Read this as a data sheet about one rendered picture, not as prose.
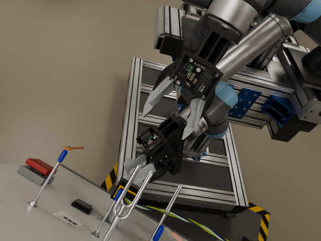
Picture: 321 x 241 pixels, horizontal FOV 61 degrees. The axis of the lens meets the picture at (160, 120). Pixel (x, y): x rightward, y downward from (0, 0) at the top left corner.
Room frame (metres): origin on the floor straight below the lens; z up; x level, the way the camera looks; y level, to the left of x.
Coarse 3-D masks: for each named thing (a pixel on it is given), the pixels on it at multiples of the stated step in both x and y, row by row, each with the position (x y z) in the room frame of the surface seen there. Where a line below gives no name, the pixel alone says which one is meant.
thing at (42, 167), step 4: (28, 160) 0.25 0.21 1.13; (32, 160) 0.26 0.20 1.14; (36, 160) 0.27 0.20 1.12; (40, 160) 0.28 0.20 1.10; (28, 164) 0.25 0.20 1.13; (32, 164) 0.25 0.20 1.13; (36, 164) 0.25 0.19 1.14; (40, 164) 0.25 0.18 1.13; (44, 164) 0.27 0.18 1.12; (48, 164) 0.28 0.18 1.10; (32, 168) 0.25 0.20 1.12; (36, 168) 0.25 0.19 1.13; (40, 168) 0.25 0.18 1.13; (44, 168) 0.25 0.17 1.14; (48, 168) 0.26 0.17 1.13; (52, 168) 0.27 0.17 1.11; (36, 172) 0.24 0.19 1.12; (40, 172) 0.25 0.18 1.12; (44, 172) 0.24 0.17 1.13; (48, 172) 0.25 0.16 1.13
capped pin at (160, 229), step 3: (159, 228) 0.16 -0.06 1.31; (162, 228) 0.16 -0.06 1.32; (156, 231) 0.15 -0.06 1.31; (159, 231) 0.15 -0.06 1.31; (162, 231) 0.15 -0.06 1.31; (156, 234) 0.15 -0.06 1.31; (159, 234) 0.15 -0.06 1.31; (153, 237) 0.15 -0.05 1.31; (156, 237) 0.15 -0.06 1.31; (159, 237) 0.15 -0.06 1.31; (153, 240) 0.14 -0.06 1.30; (156, 240) 0.14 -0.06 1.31
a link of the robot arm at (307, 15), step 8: (280, 0) 0.57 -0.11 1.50; (288, 0) 0.57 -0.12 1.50; (296, 0) 0.58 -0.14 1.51; (304, 0) 0.58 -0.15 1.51; (312, 0) 0.59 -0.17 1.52; (320, 0) 0.59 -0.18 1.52; (272, 8) 0.58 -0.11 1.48; (280, 8) 0.58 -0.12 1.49; (288, 8) 0.58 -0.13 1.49; (296, 8) 0.58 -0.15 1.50; (304, 8) 0.58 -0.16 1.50; (312, 8) 0.59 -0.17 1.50; (320, 8) 0.59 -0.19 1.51; (288, 16) 0.59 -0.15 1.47; (296, 16) 0.59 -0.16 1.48; (304, 16) 0.59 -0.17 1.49; (312, 16) 0.59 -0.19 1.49
